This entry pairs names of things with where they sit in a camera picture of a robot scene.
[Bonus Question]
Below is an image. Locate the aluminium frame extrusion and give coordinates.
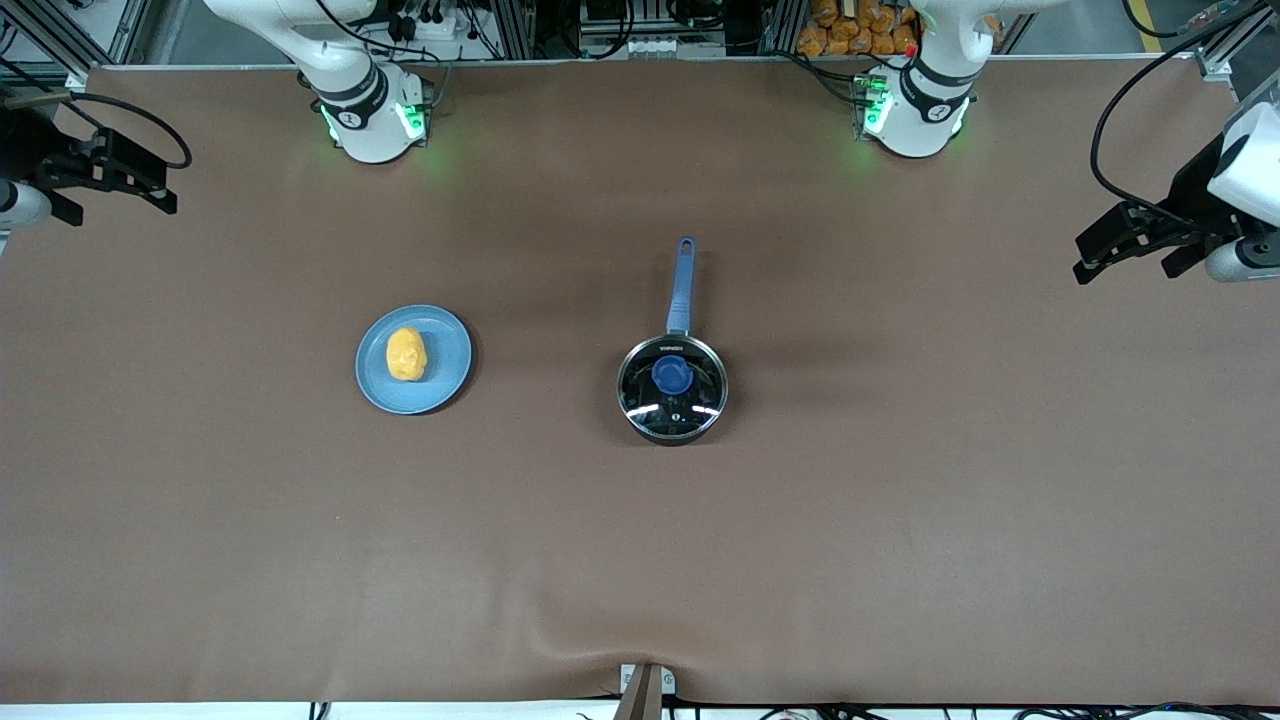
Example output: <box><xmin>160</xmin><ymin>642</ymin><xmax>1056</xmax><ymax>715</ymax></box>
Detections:
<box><xmin>0</xmin><ymin>0</ymin><xmax>151</xmax><ymax>93</ymax></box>
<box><xmin>1195</xmin><ymin>0</ymin><xmax>1280</xmax><ymax>81</ymax></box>

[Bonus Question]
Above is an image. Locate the brown table cover mat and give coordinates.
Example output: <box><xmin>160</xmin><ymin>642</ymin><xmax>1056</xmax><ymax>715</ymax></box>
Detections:
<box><xmin>0</xmin><ymin>57</ymin><xmax>1280</xmax><ymax>707</ymax></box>

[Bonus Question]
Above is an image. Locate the black pot with blue handle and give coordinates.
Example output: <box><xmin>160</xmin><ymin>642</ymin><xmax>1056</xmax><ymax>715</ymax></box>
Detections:
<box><xmin>616</xmin><ymin>236</ymin><xmax>730</xmax><ymax>447</ymax></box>

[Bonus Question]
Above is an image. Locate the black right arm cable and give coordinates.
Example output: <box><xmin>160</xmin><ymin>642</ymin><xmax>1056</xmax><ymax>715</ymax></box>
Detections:
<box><xmin>5</xmin><ymin>93</ymin><xmax>193</xmax><ymax>171</ymax></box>

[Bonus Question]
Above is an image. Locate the glass lid with blue knob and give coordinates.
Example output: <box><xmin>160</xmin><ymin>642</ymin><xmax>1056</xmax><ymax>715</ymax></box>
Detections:
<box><xmin>618</xmin><ymin>335</ymin><xmax>728</xmax><ymax>441</ymax></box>

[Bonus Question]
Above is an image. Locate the white power strip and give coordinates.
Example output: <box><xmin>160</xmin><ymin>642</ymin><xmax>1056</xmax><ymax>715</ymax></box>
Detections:
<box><xmin>385</xmin><ymin>3</ymin><xmax>483</xmax><ymax>43</ymax></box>

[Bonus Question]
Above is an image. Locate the blue round plate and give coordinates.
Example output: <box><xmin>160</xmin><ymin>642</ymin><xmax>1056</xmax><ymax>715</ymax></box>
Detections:
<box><xmin>355</xmin><ymin>304</ymin><xmax>474</xmax><ymax>416</ymax></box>

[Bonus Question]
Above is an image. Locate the grey electronics box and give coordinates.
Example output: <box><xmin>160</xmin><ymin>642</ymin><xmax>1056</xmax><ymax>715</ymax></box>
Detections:
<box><xmin>578</xmin><ymin>0</ymin><xmax>736</xmax><ymax>59</ymax></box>

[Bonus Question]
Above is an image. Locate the yellow potato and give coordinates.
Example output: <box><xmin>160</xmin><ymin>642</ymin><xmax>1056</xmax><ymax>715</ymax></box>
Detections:
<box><xmin>386</xmin><ymin>326</ymin><xmax>429</xmax><ymax>383</ymax></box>

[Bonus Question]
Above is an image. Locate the bag of orange snacks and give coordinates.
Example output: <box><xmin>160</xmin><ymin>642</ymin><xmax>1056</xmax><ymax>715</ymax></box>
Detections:
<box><xmin>797</xmin><ymin>0</ymin><xmax>922</xmax><ymax>58</ymax></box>

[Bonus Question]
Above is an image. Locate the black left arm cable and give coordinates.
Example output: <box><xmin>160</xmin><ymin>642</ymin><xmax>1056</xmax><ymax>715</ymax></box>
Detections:
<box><xmin>1090</xmin><ymin>0</ymin><xmax>1280</xmax><ymax>241</ymax></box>

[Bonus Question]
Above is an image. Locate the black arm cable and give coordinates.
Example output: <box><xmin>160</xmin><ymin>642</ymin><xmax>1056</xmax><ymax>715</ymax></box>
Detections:
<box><xmin>1090</xmin><ymin>0</ymin><xmax>1280</xmax><ymax>241</ymax></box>
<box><xmin>5</xmin><ymin>93</ymin><xmax>193</xmax><ymax>171</ymax></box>

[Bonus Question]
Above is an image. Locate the metal table clamp bracket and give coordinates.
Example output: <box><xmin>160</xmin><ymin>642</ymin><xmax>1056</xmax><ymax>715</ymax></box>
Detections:
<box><xmin>612</xmin><ymin>662</ymin><xmax>677</xmax><ymax>720</ymax></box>

